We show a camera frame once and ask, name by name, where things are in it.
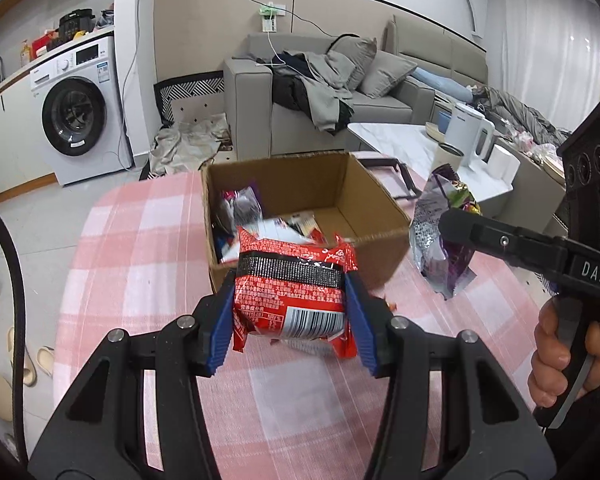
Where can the white toilet paper roll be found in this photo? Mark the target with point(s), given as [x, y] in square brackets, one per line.
[505, 162]

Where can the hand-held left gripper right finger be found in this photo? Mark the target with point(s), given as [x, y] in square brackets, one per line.
[362, 330]

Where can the white electric kettle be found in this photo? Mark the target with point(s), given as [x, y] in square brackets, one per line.
[467, 130]

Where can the grey pillow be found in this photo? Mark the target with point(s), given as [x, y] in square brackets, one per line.
[352, 57]
[387, 75]

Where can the white washing machine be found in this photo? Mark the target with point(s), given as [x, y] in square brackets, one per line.
[85, 75]

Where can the person's right forearm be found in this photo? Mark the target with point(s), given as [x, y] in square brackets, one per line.
[590, 440]

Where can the person's right hand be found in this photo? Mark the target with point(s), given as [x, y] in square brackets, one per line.
[547, 360]

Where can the black rectangular frame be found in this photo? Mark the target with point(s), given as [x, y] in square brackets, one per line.
[385, 162]

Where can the pink checked tablecloth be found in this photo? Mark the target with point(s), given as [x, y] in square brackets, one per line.
[145, 240]

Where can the crumpled beige floor cloth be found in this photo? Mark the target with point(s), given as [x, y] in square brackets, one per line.
[190, 145]

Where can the brown cardboard box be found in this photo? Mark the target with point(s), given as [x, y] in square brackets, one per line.
[360, 195]

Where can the grey sofa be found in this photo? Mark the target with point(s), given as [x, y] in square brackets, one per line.
[247, 105]

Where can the purple and silver snack bag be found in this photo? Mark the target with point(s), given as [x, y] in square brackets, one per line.
[425, 230]

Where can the black rice cooker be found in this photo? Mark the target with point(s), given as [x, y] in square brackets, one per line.
[75, 22]

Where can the red black-banded snack packet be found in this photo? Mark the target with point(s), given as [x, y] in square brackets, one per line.
[285, 260]

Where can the black clothing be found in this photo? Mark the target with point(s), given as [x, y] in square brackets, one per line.
[292, 85]

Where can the wall socket with green charger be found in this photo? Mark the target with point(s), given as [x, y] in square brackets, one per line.
[270, 15]

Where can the white curtain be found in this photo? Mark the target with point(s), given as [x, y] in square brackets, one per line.
[540, 35]

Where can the snack packets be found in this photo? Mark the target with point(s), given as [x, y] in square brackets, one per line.
[242, 205]

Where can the yellow bottle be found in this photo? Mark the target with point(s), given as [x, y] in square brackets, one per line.
[25, 52]

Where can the white marble coffee table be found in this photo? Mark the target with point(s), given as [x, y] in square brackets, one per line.
[395, 140]

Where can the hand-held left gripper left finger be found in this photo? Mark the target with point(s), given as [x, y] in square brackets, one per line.
[220, 330]

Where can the silver and white snack bag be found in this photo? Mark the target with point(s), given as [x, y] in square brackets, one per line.
[280, 225]

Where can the cream tumbler cup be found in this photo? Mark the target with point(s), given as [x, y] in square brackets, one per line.
[447, 155]

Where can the red box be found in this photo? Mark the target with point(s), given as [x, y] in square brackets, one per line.
[42, 45]

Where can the beige slipper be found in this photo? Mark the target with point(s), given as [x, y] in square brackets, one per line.
[22, 360]
[42, 360]

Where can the grey coat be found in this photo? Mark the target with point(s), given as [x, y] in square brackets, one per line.
[330, 95]

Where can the grey blanket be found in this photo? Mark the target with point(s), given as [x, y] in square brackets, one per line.
[520, 110]

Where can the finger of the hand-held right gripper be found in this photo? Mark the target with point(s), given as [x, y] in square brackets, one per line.
[495, 240]

